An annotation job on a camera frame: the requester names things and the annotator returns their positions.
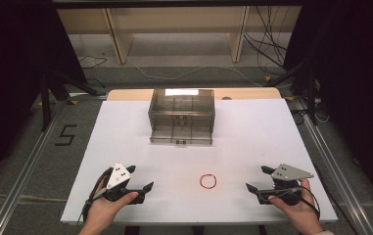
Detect transparent plastic drawer cabinet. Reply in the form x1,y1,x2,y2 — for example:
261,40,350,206
147,88,216,147

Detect person's left hand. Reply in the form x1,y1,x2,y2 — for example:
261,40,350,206
84,177,140,229

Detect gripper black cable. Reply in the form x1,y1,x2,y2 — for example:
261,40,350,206
76,166,115,227
271,186,321,220

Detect bundle of black cables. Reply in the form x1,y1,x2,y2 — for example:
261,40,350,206
242,5,290,69

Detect light wooden table board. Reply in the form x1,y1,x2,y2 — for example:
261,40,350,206
106,86,283,102

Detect light wooden shelf unit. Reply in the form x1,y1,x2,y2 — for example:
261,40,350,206
56,5,303,65

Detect black tripod stand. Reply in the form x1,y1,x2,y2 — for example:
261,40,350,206
264,56,320,127
37,69,103,132

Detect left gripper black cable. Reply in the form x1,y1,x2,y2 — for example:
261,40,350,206
76,166,115,227

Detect tangled black and white cables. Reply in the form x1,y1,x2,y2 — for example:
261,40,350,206
290,97,331,125

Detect white floor cable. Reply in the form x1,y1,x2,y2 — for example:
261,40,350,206
134,64,264,88

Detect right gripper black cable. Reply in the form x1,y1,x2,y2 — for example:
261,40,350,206
271,186,321,220

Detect person's right hand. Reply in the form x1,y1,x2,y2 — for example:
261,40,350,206
267,178,321,230

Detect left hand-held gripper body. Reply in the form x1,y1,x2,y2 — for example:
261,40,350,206
103,162,143,206

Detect thin black floor cable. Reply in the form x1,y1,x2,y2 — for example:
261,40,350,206
77,54,109,71

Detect aluminium floor rail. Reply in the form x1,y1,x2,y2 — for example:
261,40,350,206
292,97,373,235
0,97,74,235

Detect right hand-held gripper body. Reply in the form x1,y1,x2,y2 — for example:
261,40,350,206
264,163,315,207

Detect black curtain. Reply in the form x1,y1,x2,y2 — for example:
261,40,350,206
282,0,373,212
0,0,88,194

